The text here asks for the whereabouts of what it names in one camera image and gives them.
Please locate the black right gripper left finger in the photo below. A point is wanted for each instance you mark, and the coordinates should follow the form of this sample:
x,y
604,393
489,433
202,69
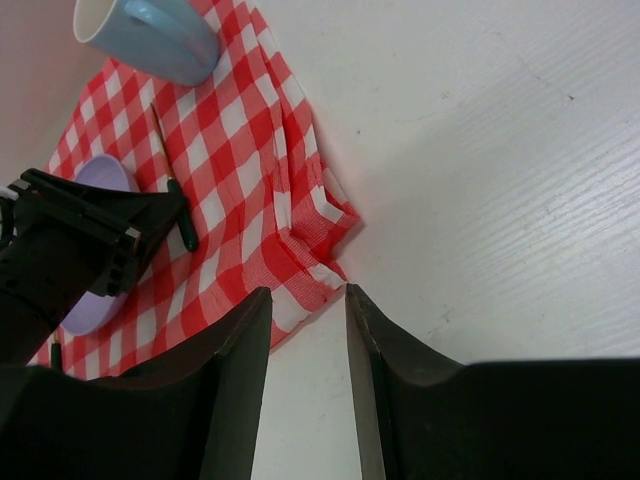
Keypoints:
x,y
210,388

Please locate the red white checkered cloth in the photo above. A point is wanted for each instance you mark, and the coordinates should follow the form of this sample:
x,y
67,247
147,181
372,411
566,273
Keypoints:
x,y
267,209

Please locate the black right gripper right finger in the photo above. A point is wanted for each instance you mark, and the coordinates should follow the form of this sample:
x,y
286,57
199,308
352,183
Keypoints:
x,y
389,370

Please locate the light blue mug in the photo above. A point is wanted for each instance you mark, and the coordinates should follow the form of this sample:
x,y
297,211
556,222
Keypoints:
x,y
169,40

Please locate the gold fork green handle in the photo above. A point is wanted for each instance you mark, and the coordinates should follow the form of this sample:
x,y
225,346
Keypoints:
x,y
56,355

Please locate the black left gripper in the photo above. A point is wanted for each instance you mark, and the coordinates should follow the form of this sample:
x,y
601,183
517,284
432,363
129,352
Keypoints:
x,y
60,240

